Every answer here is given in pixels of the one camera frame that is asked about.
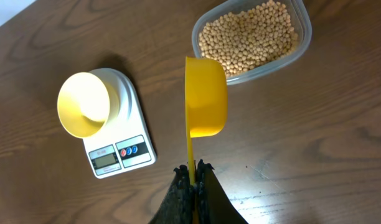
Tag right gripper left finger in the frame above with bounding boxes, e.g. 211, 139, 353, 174
149, 165, 194, 224

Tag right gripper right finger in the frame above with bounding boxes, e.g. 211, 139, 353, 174
195, 159, 247, 224

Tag yellow measuring scoop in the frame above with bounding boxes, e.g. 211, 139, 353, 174
184, 57, 228, 185

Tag pale yellow bowl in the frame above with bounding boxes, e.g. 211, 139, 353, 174
57, 72, 120, 139

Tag white digital kitchen scale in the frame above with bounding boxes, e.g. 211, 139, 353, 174
83, 68, 156, 179

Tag soybeans in container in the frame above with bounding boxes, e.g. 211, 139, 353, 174
198, 0, 298, 78

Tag clear plastic container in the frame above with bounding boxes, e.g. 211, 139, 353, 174
192, 0, 313, 85

